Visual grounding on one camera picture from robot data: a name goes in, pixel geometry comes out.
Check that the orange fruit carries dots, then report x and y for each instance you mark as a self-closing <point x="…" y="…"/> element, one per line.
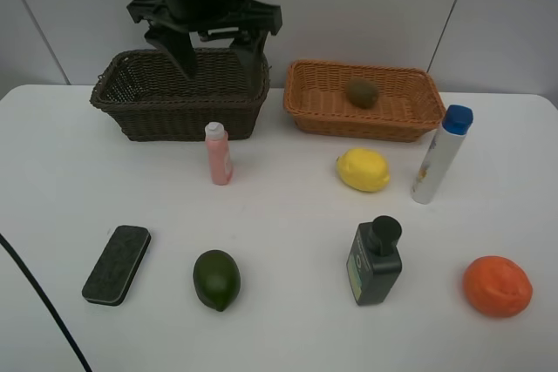
<point x="497" y="287"/>

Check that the green avocado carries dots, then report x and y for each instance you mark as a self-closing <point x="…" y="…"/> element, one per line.
<point x="217" y="279"/>

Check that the yellow lemon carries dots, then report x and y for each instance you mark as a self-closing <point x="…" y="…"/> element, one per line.
<point x="364" y="170"/>

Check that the dark brown wicker basket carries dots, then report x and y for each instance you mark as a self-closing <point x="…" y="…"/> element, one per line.
<point x="152" y="100"/>

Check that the brown kiwi fruit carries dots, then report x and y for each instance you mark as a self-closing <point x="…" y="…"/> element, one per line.
<point x="362" y="93"/>

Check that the dark green pump bottle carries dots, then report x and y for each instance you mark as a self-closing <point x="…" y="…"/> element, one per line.
<point x="374" y="263"/>

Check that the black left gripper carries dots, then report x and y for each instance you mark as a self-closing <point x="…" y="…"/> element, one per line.
<point x="249" y="21"/>

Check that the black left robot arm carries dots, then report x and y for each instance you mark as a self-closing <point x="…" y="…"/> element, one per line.
<point x="247" y="23"/>

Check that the pink bottle white cap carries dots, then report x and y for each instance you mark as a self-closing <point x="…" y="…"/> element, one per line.
<point x="216" y="140"/>

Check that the grey felt whiteboard eraser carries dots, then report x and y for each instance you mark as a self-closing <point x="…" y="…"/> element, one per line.
<point x="114" y="271"/>

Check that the white bottle blue cap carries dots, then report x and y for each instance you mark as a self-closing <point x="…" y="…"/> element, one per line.
<point x="443" y="149"/>

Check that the orange wicker basket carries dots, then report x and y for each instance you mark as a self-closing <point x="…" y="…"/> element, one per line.
<point x="408" y="105"/>

